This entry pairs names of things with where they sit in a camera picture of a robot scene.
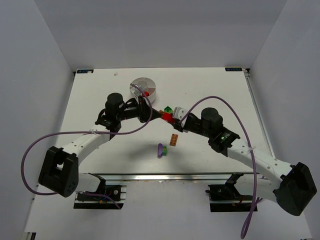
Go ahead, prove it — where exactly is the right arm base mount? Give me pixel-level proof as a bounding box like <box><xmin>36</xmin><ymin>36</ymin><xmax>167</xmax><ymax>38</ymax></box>
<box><xmin>205</xmin><ymin>172</ymin><xmax>252</xmax><ymax>213</ymax></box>

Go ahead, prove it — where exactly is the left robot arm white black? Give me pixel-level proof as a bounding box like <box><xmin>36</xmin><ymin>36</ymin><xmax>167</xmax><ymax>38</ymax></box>
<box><xmin>38</xmin><ymin>93</ymin><xmax>162</xmax><ymax>198</ymax></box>

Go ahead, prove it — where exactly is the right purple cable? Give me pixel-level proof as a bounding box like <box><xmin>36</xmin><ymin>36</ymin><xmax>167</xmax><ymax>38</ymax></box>
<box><xmin>178</xmin><ymin>95</ymin><xmax>263</xmax><ymax>240</ymax></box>

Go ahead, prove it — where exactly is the aluminium table frame rail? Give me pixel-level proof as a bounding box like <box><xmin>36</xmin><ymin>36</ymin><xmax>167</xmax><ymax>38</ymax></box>
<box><xmin>243</xmin><ymin>68</ymin><xmax>275</xmax><ymax>157</ymax></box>

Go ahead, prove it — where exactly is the green yellow stacked lego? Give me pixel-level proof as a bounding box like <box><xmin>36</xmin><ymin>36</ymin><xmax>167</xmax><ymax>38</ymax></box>
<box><xmin>164</xmin><ymin>106</ymin><xmax>174</xmax><ymax>114</ymax></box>

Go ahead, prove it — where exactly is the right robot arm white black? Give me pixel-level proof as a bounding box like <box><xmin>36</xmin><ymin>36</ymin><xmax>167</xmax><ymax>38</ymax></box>
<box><xmin>161</xmin><ymin>107</ymin><xmax>317</xmax><ymax>216</ymax></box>

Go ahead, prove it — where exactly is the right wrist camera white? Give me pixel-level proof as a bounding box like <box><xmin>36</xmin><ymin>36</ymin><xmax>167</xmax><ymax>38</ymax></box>
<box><xmin>172</xmin><ymin>106</ymin><xmax>188</xmax><ymax>121</ymax></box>

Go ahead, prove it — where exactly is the orange flat lego plate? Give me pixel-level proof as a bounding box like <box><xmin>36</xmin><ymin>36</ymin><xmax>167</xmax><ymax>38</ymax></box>
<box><xmin>169</xmin><ymin>134</ymin><xmax>178</xmax><ymax>147</ymax></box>

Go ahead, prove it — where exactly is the white round divided container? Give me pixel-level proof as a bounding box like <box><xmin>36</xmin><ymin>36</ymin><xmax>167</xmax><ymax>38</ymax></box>
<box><xmin>129</xmin><ymin>77</ymin><xmax>157</xmax><ymax>103</ymax></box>

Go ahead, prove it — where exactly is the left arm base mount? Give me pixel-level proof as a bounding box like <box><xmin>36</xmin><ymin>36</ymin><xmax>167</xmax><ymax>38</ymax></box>
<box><xmin>73</xmin><ymin>185</ymin><xmax>127</xmax><ymax>210</ymax></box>

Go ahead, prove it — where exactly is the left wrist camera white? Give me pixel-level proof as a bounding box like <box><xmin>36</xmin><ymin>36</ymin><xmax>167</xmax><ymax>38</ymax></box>
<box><xmin>129</xmin><ymin>84</ymin><xmax>145</xmax><ymax>100</ymax></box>

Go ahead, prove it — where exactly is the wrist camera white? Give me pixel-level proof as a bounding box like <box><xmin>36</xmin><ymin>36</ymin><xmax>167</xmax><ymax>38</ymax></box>
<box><xmin>172</xmin><ymin>106</ymin><xmax>188</xmax><ymax>121</ymax></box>
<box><xmin>129</xmin><ymin>84</ymin><xmax>145</xmax><ymax>100</ymax></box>

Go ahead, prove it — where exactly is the purple green lego piece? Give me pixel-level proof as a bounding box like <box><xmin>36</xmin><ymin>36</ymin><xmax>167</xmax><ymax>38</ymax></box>
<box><xmin>157</xmin><ymin>143</ymin><xmax>168</xmax><ymax>158</ymax></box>

